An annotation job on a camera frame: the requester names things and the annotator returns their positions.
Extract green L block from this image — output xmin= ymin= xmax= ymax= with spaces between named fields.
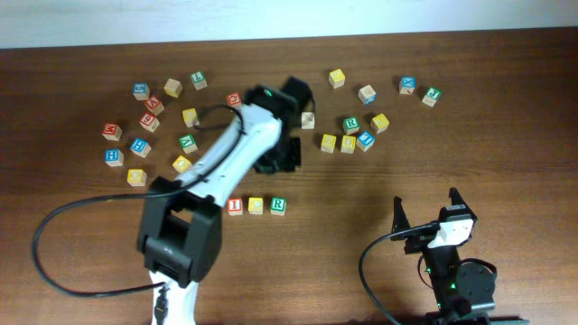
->
xmin=190 ymin=70 xmax=208 ymax=90

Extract red M block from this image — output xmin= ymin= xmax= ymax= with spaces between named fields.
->
xmin=102 ymin=123 xmax=122 ymax=141

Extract plain wood yellow-side block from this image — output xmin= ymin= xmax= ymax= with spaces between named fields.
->
xmin=163 ymin=79 xmax=182 ymax=98

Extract green r block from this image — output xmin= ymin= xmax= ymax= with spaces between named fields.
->
xmin=342 ymin=116 xmax=359 ymax=135
xmin=270 ymin=197 xmax=286 ymax=216

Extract yellow block centre left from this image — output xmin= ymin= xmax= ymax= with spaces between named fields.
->
xmin=182 ymin=108 xmax=200 ymax=127

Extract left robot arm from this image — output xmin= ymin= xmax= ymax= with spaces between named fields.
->
xmin=136 ymin=77 xmax=314 ymax=324

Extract wood block blue side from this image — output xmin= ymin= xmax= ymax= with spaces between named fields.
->
xmin=358 ymin=85 xmax=377 ymax=105

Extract red I block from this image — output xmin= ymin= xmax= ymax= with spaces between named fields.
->
xmin=227 ymin=198 xmax=243 ymax=216

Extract blue H block tilted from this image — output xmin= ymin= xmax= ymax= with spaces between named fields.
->
xmin=130 ymin=138 xmax=152 ymax=158

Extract yellow O block far left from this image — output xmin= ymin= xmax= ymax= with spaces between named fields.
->
xmin=126 ymin=169 xmax=147 ymax=187

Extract red 6 block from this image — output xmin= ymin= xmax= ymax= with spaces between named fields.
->
xmin=139 ymin=113 xmax=160 ymax=132

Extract blue S block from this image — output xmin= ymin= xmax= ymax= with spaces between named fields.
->
xmin=133 ymin=82 xmax=150 ymax=101

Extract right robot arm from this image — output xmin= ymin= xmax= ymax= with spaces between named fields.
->
xmin=392 ymin=188 xmax=529 ymax=324

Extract red A block upper left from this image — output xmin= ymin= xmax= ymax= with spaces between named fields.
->
xmin=144 ymin=95 xmax=164 ymax=116

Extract yellow block top right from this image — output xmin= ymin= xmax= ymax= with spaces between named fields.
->
xmin=329 ymin=69 xmax=346 ymax=88

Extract black cable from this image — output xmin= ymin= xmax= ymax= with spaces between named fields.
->
xmin=359 ymin=224 xmax=442 ymax=325
xmin=30 ymin=104 xmax=246 ymax=325

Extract yellow block right pair left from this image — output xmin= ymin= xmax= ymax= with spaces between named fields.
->
xmin=321 ymin=134 xmax=337 ymax=153

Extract left black cable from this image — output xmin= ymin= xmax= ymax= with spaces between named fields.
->
xmin=30 ymin=104 xmax=246 ymax=325

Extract yellow block pair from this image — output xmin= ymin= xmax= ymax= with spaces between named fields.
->
xmin=340 ymin=135 xmax=356 ymax=153
xmin=321 ymin=134 xmax=337 ymax=153

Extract red Q block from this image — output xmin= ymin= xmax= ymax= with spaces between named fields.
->
xmin=226 ymin=92 xmax=242 ymax=108

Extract yellow O block tilted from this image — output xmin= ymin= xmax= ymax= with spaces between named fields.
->
xmin=172 ymin=155 xmax=192 ymax=173

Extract blue I block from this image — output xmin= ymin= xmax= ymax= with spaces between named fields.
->
xmin=356 ymin=131 xmax=375 ymax=152

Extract right black cable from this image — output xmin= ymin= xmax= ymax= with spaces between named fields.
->
xmin=359 ymin=224 xmax=442 ymax=325

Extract green J block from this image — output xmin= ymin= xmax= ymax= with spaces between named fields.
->
xmin=422 ymin=88 xmax=442 ymax=107

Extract yellow C block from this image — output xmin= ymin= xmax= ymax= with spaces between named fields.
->
xmin=247 ymin=197 xmax=264 ymax=215

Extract yellow M block right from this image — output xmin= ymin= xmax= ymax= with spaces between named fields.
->
xmin=371 ymin=114 xmax=390 ymax=134

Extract blue X block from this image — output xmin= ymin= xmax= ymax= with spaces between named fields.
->
xmin=399 ymin=76 xmax=416 ymax=95

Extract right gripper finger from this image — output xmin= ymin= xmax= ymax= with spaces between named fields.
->
xmin=447 ymin=188 xmax=471 ymax=211
xmin=391 ymin=196 xmax=411 ymax=240

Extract green V block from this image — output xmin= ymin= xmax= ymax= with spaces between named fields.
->
xmin=179 ymin=135 xmax=198 ymax=153

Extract plain wood block upright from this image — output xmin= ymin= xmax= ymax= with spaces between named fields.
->
xmin=301 ymin=112 xmax=315 ymax=130

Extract blue H block left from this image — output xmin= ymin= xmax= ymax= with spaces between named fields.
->
xmin=104 ymin=149 xmax=124 ymax=167

